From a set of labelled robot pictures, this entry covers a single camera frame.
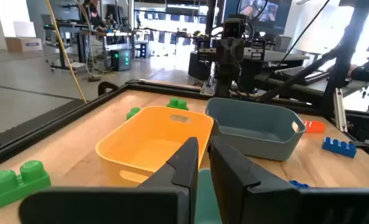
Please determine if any yellow hanging cable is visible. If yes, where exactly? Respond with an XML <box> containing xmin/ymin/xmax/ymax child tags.
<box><xmin>45</xmin><ymin>0</ymin><xmax>88</xmax><ymax>104</ymax></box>

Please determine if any green toy building block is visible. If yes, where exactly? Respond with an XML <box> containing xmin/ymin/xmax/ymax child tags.
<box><xmin>166</xmin><ymin>97</ymin><xmax>190</xmax><ymax>111</ymax></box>
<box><xmin>126</xmin><ymin>106</ymin><xmax>141</xmax><ymax>121</ymax></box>
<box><xmin>0</xmin><ymin>160</ymin><xmax>52</xmax><ymax>210</ymax></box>

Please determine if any teal plastic bin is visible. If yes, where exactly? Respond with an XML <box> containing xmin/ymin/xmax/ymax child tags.
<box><xmin>194</xmin><ymin>167</ymin><xmax>223</xmax><ymax>224</ymax></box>

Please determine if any black computer keyboard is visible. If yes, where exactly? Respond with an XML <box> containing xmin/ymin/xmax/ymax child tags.
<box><xmin>274</xmin><ymin>65</ymin><xmax>330</xmax><ymax>85</ymax></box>

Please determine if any computer tower with green lights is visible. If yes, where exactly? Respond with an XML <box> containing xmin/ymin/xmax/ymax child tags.
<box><xmin>110</xmin><ymin>49</ymin><xmax>132</xmax><ymax>72</ymax></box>

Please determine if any blue-grey plastic bin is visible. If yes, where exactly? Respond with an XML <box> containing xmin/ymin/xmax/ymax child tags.
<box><xmin>205</xmin><ymin>97</ymin><xmax>306</xmax><ymax>162</ymax></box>

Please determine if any white box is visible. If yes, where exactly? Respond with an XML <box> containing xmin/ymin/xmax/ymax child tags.
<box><xmin>12</xmin><ymin>21</ymin><xmax>37</xmax><ymax>39</ymax></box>

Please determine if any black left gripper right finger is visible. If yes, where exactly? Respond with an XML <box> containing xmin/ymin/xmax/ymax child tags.
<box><xmin>207</xmin><ymin>138</ymin><xmax>300</xmax><ymax>224</ymax></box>

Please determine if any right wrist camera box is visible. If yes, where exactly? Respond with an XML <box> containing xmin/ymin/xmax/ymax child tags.
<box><xmin>223</xmin><ymin>17</ymin><xmax>246</xmax><ymax>40</ymax></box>

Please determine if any black standing desk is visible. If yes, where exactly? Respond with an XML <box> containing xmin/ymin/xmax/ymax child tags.
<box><xmin>43</xmin><ymin>20</ymin><xmax>138</xmax><ymax>72</ymax></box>

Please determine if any person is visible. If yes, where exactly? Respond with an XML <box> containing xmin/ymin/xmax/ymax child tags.
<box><xmin>81</xmin><ymin>0</ymin><xmax>109</xmax><ymax>32</ymax></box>

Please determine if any blue toy building block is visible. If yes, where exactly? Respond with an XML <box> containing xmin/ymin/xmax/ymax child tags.
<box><xmin>289</xmin><ymin>179</ymin><xmax>309</xmax><ymax>189</ymax></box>
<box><xmin>322</xmin><ymin>136</ymin><xmax>358</xmax><ymax>159</ymax></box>

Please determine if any brown cardboard box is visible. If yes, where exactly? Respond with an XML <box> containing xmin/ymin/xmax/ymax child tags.
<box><xmin>5</xmin><ymin>37</ymin><xmax>44</xmax><ymax>53</ymax></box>

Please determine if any yellow plastic bin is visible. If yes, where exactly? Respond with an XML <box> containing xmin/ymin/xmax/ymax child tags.
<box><xmin>95</xmin><ymin>105</ymin><xmax>215</xmax><ymax>187</ymax></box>

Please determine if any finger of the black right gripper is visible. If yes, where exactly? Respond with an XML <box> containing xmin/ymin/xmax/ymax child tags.
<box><xmin>217</xmin><ymin>37</ymin><xmax>231</xmax><ymax>65</ymax></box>
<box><xmin>230</xmin><ymin>37</ymin><xmax>245</xmax><ymax>65</ymax></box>

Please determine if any orange toy building block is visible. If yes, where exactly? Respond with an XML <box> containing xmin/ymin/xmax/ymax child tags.
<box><xmin>302</xmin><ymin>120</ymin><xmax>327</xmax><ymax>134</ymax></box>

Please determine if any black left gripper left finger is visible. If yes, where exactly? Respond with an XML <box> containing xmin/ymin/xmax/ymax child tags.
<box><xmin>137</xmin><ymin>136</ymin><xmax>200</xmax><ymax>224</ymax></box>

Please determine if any display screen showing camera views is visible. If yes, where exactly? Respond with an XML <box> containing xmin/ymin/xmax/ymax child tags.
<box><xmin>236</xmin><ymin>0</ymin><xmax>292</xmax><ymax>32</ymax></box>

